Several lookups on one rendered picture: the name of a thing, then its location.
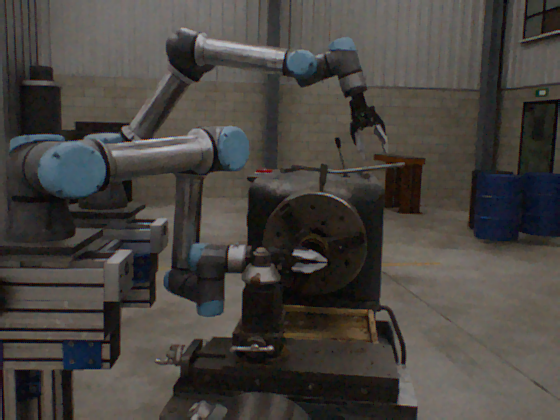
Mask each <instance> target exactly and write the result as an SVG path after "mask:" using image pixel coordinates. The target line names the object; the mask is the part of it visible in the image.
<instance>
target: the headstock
mask: <svg viewBox="0 0 560 420"><path fill-rule="evenodd" d="M273 171H275V172H276V173H274V174H258V175H267V176H261V177H258V178H256V179H255V180H254V182H253V183H252V185H251V187H250V188H249V200H248V214H247V226H248V237H247V247H248V246H251V247H253V252H255V251H256V250H257V249H258V248H263V247H262V239H263V232H264V228H265V225H266V223H267V222H268V220H269V218H270V216H271V215H272V213H273V212H274V211H275V210H276V209H277V207H278V206H279V205H280V203H281V202H282V201H283V200H284V199H286V198H287V197H288V196H290V195H292V194H293V193H295V192H301V191H304V190H309V189H319V184H318V181H319V173H320V172H317V171H310V170H303V169H300V170H296V171H291V172H286V173H280V169H273ZM368 173H369V174H370V175H371V177H370V178H369V179H366V180H367V181H360V180H364V179H365V178H364V177H363V176H361V175H360V174H359V173H357V172H355V173H347V175H348V176H350V177H341V176H343V174H331V173H327V177H326V184H325V185H324V189H323V190H327V191H331V192H336V193H338V194H340V195H342V196H343V197H344V198H346V199H347V200H348V201H349V202H350V203H351V204H352V205H353V206H354V207H355V208H356V210H357V211H358V213H359V215H360V217H361V219H362V221H363V223H364V227H365V231H366V237H367V254H366V257H367V258H366V257H365V260H364V263H363V265H362V267H361V269H360V271H359V273H358V274H357V275H356V277H355V278H354V279H353V280H352V281H351V282H350V283H349V284H347V285H346V286H345V287H344V288H341V289H339V290H337V291H334V292H331V293H328V294H322V295H309V294H304V293H301V292H302V291H300V290H298V289H295V288H293V287H291V286H290V287H289V288H288V287H287V286H284V285H282V284H281V283H280V281H279V282H278V284H279V285H282V296H296V297H312V298H329V299H346V300H363V301H376V300H378V299H379V298H380V289H381V262H382V238H383V214H384V189H383V187H382V186H381V185H380V183H379V182H378V181H377V179H376V177H375V175H374V174H373V173H372V172H368ZM345 180H346V181H347V182H343V181H345ZM352 180H354V181H353V182H352ZM355 180H358V181H357V182H355ZM266 208H267V209H266ZM265 209H266V210H265ZM272 211H273V212H272ZM373 217H374V218H373ZM375 229H376V230H375ZM311 232H312V234H315V235H318V236H320V237H322V238H323V237H325V234H324V233H323V232H322V231H320V230H316V229H313V230H312V231H311ZM370 233H371V234H370Z"/></svg>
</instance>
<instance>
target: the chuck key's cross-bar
mask: <svg viewBox="0 0 560 420"><path fill-rule="evenodd" d="M403 166H405V162H401V163H393V164H385V165H377V166H370V167H362V168H354V169H346V170H332V169H327V171H326V172H327V173H331V174H347V173H355V172H363V171H371V170H378V169H386V168H395V167H403ZM291 168H296V169H303V170H310V171H317V172H320V168H317V167H311V166H304V165H297V164H292V165H291Z"/></svg>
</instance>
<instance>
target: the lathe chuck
mask: <svg viewBox="0 0 560 420"><path fill-rule="evenodd" d="M318 191H319V190H309V191H304V192H297V193H295V194H293V195H291V196H289V197H288V198H286V199H285V200H283V201H282V202H281V203H280V205H279V206H278V207H277V209H276V210H275V211H274V212H273V213H272V215H271V216H270V218H269V220H268V222H267V223H266V225H265V228H264V232H263V239H262V247H263V248H264V249H266V248H271V247H275V246H276V245H278V246H282V244H283V243H286V244H288V243H296V244H298V242H297V240H296V239H295V238H294V235H293V233H292V232H291V231H290V230H289V228H288V227H289V226H288V225H287V224H286V223H285V222H284V221H283V220H282V218H281V217H280V214H281V213H280V210H279V208H280V207H281V206H282V205H283V204H285V203H286V202H287V201H288V202H289V203H290V205H291V206H292V207H293V209H294V210H295V211H296V212H297V214H298V215H299V216H300V217H301V219H302V220H303V221H304V222H305V223H306V224H307V225H308V226H309V228H310V229H316V230H320V231H322V232H323V233H324V234H325V235H326V236H335V235H342V234H349V233H357V232H363V233H364V241H365V245H360V247H361V248H358V249H350V250H345V252H339V253H335V255H328V257H327V264H326V265H325V266H324V267H322V268H320V269H318V270H315V271H313V272H312V273H310V276H309V278H308V280H307V282H306V285H305V287H304V288H303V291H302V292H301V293H304V294H309V295H322V294H328V293H331V292H334V291H337V290H339V289H341V288H344V287H345V286H346V285H347V284H349V283H350V282H351V281H352V280H353V279H354V278H355V277H356V275H357V274H358V273H359V271H360V269H361V267H362V265H363V263H364V260H365V257H366V254H367V237H366V231H365V227H364V224H363V222H362V219H361V217H360V215H359V214H358V212H357V211H356V209H355V208H354V207H353V206H352V205H351V204H350V203H349V202H348V201H347V200H345V199H344V198H343V197H342V196H340V195H338V194H336V193H334V192H327V191H323V192H318ZM297 261H300V260H299V259H297V258H296V257H295V256H294V255H292V256H290V263H292V264H293V266H294V265H295V263H296V262H297ZM293 266H292V267H293ZM293 278H294V277H292V278H291V277H288V278H287V280H280V283H281V284H282V285H284V286H287V287H288V288H289V287H290V285H291V283H292V280H293Z"/></svg>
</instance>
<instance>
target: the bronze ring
mask: <svg viewBox="0 0 560 420"><path fill-rule="evenodd" d="M298 244H299V245H302V246H304V247H306V248H307V247H310V246H312V247H315V248H317V249H318V250H319V252H320V255H322V256H323V257H324V258H325V259H327V257H328V255H329V247H328V244H327V242H326V241H325V240H324V239H323V238H322V237H320V236H318V235H315V234H310V235H306V236H304V237H303V238H302V239H301V240H300V241H299V242H298ZM299 260H300V261H303V262H305V263H309V262H318V261H317V260H310V259H308V258H304V259H299Z"/></svg>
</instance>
